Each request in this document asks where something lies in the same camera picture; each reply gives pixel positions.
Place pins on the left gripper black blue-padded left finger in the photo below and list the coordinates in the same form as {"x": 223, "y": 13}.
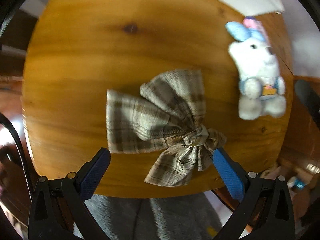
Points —
{"x": 57, "y": 205}

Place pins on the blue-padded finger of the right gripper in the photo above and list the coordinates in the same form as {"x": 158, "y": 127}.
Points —
{"x": 309, "y": 98}

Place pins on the plaid fabric bow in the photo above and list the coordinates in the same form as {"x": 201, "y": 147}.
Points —
{"x": 167, "y": 117}

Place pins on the grey fluffy rug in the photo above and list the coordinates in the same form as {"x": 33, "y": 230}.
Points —
{"x": 185, "y": 217}

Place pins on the white bear plush blue bow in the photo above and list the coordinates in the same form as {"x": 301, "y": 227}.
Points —
{"x": 262, "y": 88}

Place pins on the pink packaged item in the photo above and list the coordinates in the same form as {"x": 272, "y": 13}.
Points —
{"x": 253, "y": 23}

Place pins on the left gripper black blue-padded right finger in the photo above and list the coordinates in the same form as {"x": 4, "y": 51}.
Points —
{"x": 265, "y": 210}

